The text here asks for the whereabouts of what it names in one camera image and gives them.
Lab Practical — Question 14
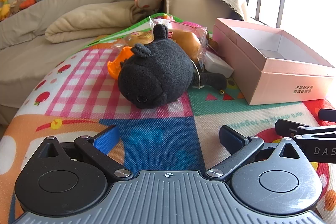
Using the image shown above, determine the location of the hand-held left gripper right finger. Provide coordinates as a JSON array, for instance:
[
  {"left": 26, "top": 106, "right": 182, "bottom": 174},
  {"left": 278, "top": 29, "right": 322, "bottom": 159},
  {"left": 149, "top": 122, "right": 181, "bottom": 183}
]
[{"left": 206, "top": 125, "right": 302, "bottom": 182}]

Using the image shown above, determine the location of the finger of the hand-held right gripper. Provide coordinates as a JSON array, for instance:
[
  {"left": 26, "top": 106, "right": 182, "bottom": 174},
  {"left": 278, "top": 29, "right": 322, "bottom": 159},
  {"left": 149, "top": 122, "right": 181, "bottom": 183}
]
[
  {"left": 275, "top": 119, "right": 336, "bottom": 138},
  {"left": 319, "top": 109, "right": 336, "bottom": 120}
]

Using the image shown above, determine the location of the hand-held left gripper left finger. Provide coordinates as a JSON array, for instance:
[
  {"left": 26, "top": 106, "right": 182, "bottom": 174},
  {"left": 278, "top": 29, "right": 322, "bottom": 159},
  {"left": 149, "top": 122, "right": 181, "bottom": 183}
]
[{"left": 37, "top": 125, "right": 134, "bottom": 182}]

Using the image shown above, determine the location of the pink cardboard box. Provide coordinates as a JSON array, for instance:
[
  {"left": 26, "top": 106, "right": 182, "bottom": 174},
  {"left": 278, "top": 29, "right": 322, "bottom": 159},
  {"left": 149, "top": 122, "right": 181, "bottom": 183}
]
[{"left": 212, "top": 18, "right": 336, "bottom": 105}]

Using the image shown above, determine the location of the black plush toy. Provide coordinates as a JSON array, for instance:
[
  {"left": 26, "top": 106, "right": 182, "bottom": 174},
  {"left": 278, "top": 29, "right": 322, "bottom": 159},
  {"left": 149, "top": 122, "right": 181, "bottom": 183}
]
[{"left": 117, "top": 24, "right": 227, "bottom": 109}]

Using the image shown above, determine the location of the brown plush toy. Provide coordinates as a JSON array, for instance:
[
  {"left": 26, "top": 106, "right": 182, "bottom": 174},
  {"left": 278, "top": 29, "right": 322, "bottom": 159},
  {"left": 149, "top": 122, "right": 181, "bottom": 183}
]
[{"left": 206, "top": 32, "right": 219, "bottom": 52}]

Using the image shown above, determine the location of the large packaged bread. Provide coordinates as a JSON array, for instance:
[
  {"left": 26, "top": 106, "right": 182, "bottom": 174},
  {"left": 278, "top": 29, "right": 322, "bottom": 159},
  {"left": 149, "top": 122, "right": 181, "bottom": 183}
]
[{"left": 149, "top": 17, "right": 208, "bottom": 71}]

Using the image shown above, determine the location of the colourful play mat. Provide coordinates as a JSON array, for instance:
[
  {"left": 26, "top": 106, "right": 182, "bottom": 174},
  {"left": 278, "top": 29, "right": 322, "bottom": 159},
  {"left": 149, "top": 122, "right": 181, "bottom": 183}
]
[{"left": 0, "top": 13, "right": 336, "bottom": 224}]

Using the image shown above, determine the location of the white rectangular box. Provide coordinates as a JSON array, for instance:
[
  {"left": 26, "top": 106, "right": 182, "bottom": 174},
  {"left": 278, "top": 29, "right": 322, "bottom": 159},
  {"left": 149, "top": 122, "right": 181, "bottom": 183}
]
[{"left": 203, "top": 52, "right": 235, "bottom": 78}]

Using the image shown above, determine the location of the beige folded blanket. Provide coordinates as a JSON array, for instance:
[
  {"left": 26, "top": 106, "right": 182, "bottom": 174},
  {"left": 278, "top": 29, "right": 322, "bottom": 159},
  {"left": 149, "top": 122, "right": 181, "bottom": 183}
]
[{"left": 45, "top": 0, "right": 165, "bottom": 44}]

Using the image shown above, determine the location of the small tan plush toy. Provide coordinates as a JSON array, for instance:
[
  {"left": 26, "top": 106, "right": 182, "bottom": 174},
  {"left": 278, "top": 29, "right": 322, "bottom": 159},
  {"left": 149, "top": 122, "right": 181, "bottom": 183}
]
[{"left": 10, "top": 0, "right": 24, "bottom": 14}]

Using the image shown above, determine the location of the yellow plush toy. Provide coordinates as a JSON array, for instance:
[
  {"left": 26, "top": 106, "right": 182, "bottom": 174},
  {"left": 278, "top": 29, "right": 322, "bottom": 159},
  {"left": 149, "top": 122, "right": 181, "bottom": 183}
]
[{"left": 0, "top": 0, "right": 11, "bottom": 20}]

